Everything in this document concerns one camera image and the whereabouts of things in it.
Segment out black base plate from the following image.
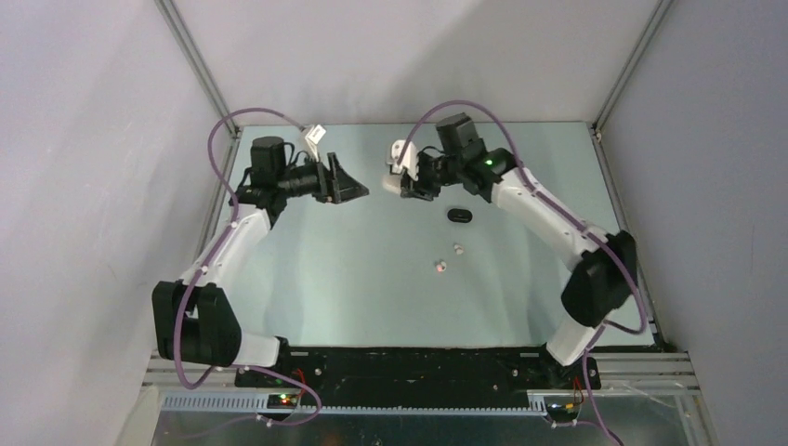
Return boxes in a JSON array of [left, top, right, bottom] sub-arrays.
[[273, 347, 601, 407]]

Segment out grey slotted cable duct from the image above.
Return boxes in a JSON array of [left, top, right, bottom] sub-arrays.
[[161, 391, 547, 416]]

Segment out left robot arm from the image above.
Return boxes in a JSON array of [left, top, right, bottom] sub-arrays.
[[151, 136, 369, 387]]

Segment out white earbud charging case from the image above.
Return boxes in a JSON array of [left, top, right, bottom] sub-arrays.
[[382, 175, 403, 196]]

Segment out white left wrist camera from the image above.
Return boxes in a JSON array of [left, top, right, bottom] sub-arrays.
[[300, 125, 326, 163]]

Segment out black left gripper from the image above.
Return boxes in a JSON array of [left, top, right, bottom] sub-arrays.
[[277, 152, 368, 205]]

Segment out black earbud charging case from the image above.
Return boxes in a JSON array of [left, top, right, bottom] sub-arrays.
[[446, 208, 473, 224]]

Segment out aluminium front frame rail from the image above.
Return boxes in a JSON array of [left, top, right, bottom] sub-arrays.
[[141, 352, 701, 395]]

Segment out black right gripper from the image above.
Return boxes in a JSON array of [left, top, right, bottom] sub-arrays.
[[400, 151, 462, 203]]

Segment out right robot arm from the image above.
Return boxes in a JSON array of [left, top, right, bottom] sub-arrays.
[[385, 113, 638, 388]]

